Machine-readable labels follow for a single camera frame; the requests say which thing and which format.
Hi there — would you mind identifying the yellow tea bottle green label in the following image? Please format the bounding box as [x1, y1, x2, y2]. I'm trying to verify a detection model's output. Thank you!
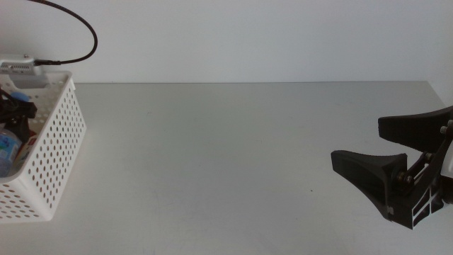
[14, 131, 40, 168]

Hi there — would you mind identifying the clear water bottle blue cap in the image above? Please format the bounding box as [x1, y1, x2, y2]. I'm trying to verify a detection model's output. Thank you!
[0, 91, 32, 179]

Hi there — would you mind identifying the white perforated plastic basket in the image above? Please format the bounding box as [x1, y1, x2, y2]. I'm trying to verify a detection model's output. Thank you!
[0, 70, 87, 224]

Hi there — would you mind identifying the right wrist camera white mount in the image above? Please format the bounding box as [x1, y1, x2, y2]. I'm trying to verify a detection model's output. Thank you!
[440, 140, 453, 176]

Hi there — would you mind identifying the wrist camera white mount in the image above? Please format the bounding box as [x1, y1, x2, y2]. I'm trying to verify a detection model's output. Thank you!
[440, 140, 453, 176]
[0, 53, 46, 77]

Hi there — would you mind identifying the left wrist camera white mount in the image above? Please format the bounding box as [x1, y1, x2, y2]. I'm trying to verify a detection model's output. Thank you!
[0, 53, 46, 77]

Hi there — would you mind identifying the braided black left camera cable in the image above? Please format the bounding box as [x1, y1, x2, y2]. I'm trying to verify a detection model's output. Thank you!
[33, 0, 99, 67]

